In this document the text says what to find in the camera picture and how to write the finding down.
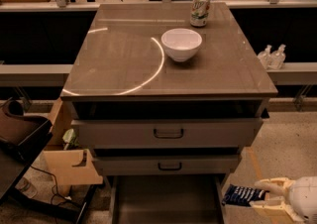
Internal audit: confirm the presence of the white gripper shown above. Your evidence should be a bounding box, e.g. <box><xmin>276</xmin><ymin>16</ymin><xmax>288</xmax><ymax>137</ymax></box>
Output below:
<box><xmin>251</xmin><ymin>176</ymin><xmax>317</xmax><ymax>224</ymax></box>

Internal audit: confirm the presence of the blue rxbar blueberry wrapper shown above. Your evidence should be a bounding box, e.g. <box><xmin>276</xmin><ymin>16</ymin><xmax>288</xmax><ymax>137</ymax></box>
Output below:
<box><xmin>222</xmin><ymin>184</ymin><xmax>266</xmax><ymax>207</ymax></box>

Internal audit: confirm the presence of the open grey bottom drawer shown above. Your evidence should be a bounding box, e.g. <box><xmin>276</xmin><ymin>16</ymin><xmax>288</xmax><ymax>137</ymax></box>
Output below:
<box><xmin>110</xmin><ymin>174</ymin><xmax>228</xmax><ymax>224</ymax></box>

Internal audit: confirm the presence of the grey top drawer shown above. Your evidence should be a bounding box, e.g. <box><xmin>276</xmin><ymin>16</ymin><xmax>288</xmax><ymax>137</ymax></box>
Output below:
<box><xmin>71</xmin><ymin>118</ymin><xmax>263</xmax><ymax>149</ymax></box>

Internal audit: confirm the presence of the grey drawer cabinet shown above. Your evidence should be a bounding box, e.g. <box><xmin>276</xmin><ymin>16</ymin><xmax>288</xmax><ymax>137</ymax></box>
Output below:
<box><xmin>59</xmin><ymin>1</ymin><xmax>278</xmax><ymax>224</ymax></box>

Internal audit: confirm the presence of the grey middle drawer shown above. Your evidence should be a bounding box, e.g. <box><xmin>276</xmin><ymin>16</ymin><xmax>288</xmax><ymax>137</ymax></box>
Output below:
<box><xmin>93</xmin><ymin>155</ymin><xmax>240</xmax><ymax>176</ymax></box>

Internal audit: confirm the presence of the clear sanitizer bottle left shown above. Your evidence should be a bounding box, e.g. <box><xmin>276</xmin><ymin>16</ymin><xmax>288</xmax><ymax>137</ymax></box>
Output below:
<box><xmin>258</xmin><ymin>45</ymin><xmax>271</xmax><ymax>69</ymax></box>

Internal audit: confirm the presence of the clear sanitizer bottle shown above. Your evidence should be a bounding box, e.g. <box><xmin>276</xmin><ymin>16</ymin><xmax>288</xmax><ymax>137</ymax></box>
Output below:
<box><xmin>258</xmin><ymin>45</ymin><xmax>271</xmax><ymax>69</ymax></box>
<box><xmin>268</xmin><ymin>45</ymin><xmax>285</xmax><ymax>69</ymax></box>

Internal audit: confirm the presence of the clear sanitizer bottle right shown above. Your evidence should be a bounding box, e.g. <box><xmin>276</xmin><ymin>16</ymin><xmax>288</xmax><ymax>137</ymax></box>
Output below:
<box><xmin>268</xmin><ymin>45</ymin><xmax>285</xmax><ymax>69</ymax></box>

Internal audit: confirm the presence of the white ceramic bowl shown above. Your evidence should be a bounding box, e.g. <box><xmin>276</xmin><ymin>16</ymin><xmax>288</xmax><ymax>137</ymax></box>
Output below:
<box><xmin>160</xmin><ymin>28</ymin><xmax>202</xmax><ymax>62</ymax></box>

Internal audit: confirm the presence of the green white soda can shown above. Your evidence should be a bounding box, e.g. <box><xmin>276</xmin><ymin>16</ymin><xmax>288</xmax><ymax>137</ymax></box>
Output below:
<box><xmin>190</xmin><ymin>0</ymin><xmax>210</xmax><ymax>27</ymax></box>

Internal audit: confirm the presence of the tan cardboard box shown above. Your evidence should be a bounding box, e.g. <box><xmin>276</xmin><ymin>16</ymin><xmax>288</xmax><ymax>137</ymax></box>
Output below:
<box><xmin>44</xmin><ymin>98</ymin><xmax>103</xmax><ymax>196</ymax></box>

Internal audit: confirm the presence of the dark brown chair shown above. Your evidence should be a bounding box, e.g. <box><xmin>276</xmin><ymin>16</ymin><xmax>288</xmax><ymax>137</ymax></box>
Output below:
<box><xmin>0</xmin><ymin>99</ymin><xmax>52</xmax><ymax>203</ymax></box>

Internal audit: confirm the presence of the black floor cable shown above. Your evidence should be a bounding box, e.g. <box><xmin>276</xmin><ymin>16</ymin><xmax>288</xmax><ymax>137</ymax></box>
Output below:
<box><xmin>30</xmin><ymin>165</ymin><xmax>82</xmax><ymax>209</ymax></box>

